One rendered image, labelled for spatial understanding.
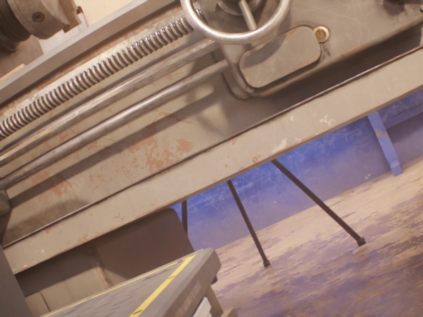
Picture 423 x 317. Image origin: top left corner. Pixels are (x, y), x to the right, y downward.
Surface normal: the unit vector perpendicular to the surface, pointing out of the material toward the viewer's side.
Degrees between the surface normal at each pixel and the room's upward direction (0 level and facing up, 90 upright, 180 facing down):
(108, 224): 90
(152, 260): 90
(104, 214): 90
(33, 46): 90
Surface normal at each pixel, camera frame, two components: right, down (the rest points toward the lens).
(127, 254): 0.87, -0.41
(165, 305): 0.34, -0.94
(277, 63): -0.25, 0.07
